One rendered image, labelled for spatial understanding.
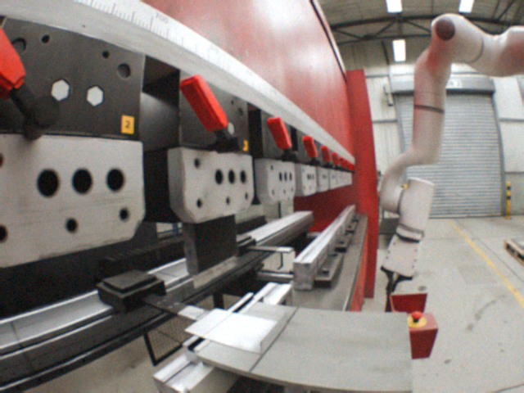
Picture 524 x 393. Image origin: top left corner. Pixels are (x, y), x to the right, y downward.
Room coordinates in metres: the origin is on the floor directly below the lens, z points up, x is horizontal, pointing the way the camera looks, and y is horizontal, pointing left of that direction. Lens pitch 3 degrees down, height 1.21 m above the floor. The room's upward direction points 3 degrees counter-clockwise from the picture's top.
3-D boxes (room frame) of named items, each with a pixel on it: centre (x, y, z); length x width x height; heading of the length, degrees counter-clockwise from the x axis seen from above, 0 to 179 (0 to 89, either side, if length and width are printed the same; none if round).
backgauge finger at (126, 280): (0.42, 0.22, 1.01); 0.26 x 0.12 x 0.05; 65
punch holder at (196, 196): (0.33, 0.08, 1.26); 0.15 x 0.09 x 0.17; 155
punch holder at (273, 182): (0.51, 0.00, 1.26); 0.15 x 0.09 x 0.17; 155
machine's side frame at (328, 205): (2.48, -0.74, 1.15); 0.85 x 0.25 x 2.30; 65
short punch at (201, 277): (0.35, 0.07, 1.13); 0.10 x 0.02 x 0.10; 155
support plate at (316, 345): (0.29, -0.06, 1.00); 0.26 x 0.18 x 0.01; 65
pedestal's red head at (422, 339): (0.61, -0.45, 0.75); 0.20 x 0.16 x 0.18; 158
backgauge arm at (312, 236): (1.73, -0.16, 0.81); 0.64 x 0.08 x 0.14; 65
